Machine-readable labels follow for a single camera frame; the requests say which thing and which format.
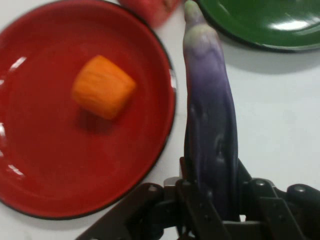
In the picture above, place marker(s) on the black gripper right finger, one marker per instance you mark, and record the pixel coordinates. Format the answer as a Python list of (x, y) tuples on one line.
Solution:
[(280, 212)]

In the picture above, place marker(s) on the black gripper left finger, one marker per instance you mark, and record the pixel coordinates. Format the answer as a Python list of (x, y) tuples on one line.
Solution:
[(155, 210)]

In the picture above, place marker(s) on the purple toy eggplant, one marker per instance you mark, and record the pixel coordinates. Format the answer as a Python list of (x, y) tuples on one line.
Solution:
[(210, 112)]

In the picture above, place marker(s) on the red enamel plate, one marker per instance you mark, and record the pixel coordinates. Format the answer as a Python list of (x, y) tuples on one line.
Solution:
[(50, 155)]

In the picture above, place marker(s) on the orange toy carrot piece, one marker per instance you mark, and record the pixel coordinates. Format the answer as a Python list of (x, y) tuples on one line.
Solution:
[(103, 87)]

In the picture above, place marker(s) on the green enamel plate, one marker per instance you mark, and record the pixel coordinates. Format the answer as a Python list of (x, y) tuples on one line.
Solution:
[(262, 22)]

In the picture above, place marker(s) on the pink toy apple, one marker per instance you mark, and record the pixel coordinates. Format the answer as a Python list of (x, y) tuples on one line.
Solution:
[(150, 10)]

